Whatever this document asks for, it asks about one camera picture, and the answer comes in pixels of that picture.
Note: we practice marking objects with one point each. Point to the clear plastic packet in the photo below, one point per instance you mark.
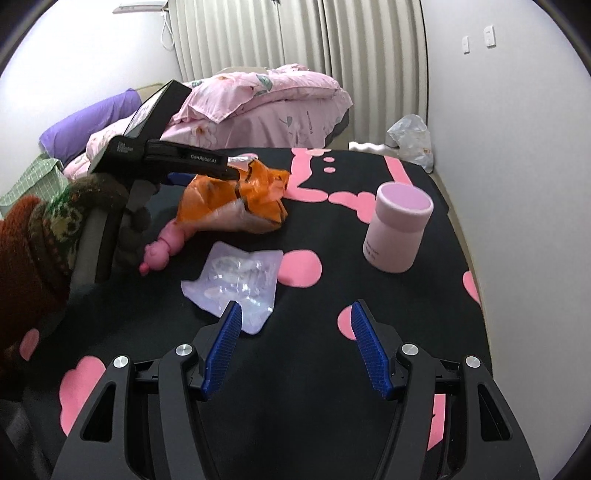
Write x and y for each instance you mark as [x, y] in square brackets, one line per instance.
[240, 277]

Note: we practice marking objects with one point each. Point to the white plastic bag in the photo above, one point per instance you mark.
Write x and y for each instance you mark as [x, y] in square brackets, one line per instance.
[411, 141]

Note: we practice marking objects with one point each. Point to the green checkered cloth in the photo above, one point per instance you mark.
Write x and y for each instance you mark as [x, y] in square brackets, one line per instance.
[30, 184]

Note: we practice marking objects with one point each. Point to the person's left hand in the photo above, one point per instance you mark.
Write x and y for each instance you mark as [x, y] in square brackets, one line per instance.
[134, 226]

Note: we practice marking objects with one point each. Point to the purple pillow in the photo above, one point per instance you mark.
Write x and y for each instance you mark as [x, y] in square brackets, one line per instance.
[87, 124]

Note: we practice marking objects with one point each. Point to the white wall switch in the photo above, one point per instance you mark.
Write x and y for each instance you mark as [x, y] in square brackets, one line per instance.
[488, 37]
[466, 44]

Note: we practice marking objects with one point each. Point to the pink toy figure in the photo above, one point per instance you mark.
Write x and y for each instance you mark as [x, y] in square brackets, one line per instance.
[161, 244]

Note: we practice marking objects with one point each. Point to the orange wrapper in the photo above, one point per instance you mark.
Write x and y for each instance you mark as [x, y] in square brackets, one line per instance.
[221, 194]

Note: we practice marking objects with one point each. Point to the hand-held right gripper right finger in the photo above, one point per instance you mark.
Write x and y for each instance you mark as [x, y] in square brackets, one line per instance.
[369, 355]

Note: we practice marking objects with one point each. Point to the white air conditioner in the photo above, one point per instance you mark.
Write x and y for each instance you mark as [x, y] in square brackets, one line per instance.
[143, 6]

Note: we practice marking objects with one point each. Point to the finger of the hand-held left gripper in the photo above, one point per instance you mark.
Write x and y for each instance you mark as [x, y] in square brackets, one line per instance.
[181, 178]
[219, 171]

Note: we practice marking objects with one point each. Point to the pink cylindrical container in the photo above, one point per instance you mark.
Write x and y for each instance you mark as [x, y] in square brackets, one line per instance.
[397, 230]

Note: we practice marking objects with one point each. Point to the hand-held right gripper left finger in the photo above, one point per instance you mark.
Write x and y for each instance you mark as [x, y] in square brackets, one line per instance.
[226, 350]

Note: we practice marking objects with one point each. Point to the beige pleated curtain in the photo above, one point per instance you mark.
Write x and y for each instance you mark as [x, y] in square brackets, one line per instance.
[300, 50]

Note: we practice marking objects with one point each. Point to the bed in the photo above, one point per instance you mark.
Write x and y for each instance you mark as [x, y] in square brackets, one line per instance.
[304, 124]

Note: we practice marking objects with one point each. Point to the pink floral duvet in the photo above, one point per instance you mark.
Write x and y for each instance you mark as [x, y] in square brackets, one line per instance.
[258, 99]

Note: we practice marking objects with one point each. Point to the white foam piece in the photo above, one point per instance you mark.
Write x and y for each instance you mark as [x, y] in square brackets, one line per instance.
[369, 147]

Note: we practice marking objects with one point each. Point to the black pink-patterned tablecloth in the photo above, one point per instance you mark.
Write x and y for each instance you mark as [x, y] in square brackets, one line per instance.
[323, 295]

